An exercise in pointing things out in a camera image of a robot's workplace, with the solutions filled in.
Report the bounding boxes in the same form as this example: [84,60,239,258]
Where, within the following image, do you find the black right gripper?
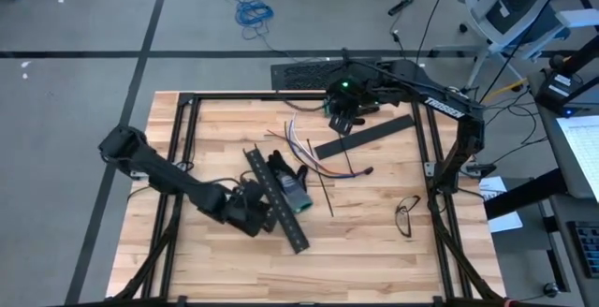
[326,71,380,135]

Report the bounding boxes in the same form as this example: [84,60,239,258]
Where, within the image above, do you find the white paper sheet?
[479,175,525,235]

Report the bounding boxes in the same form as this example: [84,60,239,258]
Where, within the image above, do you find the black duct cover strip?
[314,113,416,161]

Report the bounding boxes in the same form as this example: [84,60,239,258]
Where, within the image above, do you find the grey black glove green cuff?
[266,150,314,215]

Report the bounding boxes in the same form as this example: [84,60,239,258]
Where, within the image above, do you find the black stand pole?
[549,35,599,80]

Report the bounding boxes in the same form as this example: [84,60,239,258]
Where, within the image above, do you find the red cable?
[266,128,374,178]

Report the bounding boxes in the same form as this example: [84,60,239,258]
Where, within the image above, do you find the clear safety glasses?
[394,195,422,239]

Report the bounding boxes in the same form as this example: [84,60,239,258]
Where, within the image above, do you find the black slotted cable duct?
[241,146,312,256]

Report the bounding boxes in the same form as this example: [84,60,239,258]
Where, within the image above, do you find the all black glove green cuff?
[322,98,383,126]

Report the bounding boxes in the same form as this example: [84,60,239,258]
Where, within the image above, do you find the black labelled device box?
[535,69,587,115]

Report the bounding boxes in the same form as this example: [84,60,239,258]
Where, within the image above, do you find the blue coiled floor cable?
[218,0,294,60]

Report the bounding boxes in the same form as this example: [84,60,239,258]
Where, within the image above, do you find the black power strip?
[387,0,416,17]

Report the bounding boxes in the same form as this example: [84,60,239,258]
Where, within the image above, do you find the laptop with white screen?
[555,115,599,204]

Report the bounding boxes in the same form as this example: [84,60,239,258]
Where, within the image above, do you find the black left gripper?
[223,180,278,238]

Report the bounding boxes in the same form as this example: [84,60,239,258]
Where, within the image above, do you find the black keyboard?
[566,221,599,280]
[270,57,390,92]

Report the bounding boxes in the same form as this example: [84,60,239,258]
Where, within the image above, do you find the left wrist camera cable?
[205,170,256,191]

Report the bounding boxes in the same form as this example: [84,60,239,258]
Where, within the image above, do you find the black desk beam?
[484,168,570,222]

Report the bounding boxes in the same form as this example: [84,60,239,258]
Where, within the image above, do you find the yellow tube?
[481,77,531,103]

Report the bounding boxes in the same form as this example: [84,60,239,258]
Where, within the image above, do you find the grey mesh office chair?
[432,0,599,91]

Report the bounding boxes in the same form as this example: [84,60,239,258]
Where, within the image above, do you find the thin black hanging cable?
[415,0,454,65]

